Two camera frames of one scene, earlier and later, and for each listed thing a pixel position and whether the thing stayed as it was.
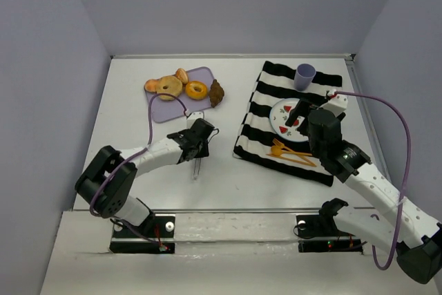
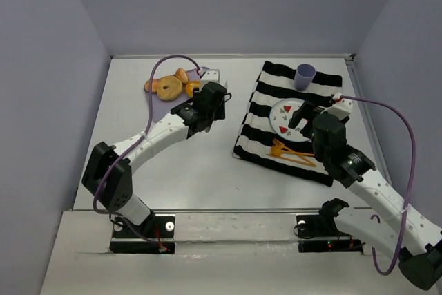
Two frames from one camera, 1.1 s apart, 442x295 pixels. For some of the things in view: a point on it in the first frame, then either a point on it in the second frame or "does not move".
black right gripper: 302,110 does not move
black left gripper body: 199,152 → 219,109
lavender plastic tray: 163,110 does not move
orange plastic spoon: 277,150 does not move
